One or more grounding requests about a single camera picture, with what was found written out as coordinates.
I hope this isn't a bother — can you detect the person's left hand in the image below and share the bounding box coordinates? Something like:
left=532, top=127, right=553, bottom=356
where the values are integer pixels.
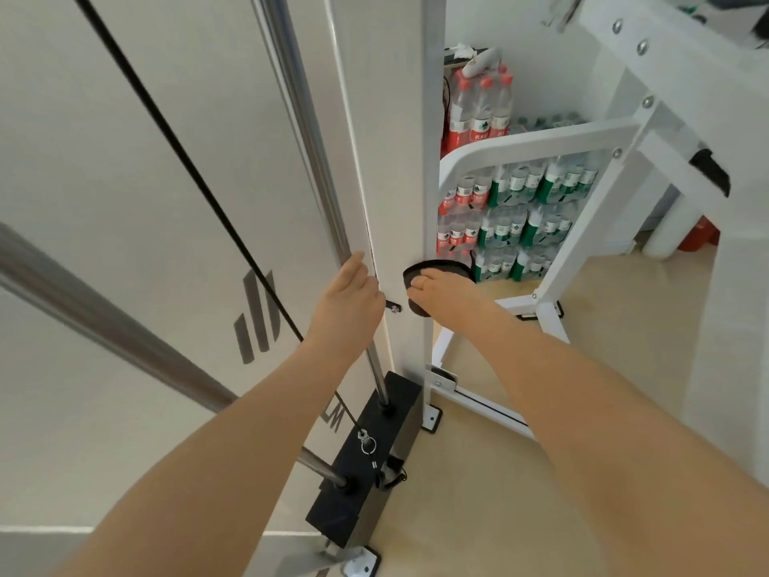
left=304, top=250, right=387, bottom=367

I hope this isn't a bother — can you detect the person's right hand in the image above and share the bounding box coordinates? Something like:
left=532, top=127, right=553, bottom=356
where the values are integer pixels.
left=408, top=268, right=512, bottom=341

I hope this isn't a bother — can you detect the dark grey cleaning cloth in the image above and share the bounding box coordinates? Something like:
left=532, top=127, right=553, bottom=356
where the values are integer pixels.
left=401, top=260, right=477, bottom=319

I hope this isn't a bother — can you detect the white gym machine frame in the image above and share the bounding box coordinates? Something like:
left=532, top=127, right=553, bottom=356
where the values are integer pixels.
left=0, top=0, right=769, bottom=577

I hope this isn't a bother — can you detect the person's left forearm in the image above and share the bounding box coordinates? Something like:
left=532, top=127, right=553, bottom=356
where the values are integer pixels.
left=54, top=339, right=385, bottom=577

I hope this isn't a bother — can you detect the person's right forearm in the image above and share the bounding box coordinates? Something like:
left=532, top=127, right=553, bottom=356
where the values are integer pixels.
left=462, top=312, right=769, bottom=577

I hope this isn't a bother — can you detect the stack of water bottle packs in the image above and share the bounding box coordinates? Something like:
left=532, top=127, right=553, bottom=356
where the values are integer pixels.
left=435, top=63, right=608, bottom=284

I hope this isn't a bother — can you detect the chrome guide rod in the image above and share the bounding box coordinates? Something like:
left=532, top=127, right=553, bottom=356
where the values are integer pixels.
left=0, top=220, right=356, bottom=494
left=248, top=0, right=397, bottom=414

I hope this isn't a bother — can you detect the white charger adapter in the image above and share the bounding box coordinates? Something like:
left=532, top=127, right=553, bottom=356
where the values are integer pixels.
left=459, top=46, right=503, bottom=78

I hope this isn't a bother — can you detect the red fire extinguisher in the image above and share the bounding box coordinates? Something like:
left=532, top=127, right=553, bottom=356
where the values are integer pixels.
left=677, top=216, right=721, bottom=253

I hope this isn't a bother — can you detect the black steel machine cable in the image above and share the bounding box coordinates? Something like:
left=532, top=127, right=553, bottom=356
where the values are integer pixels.
left=70, top=0, right=368, bottom=439

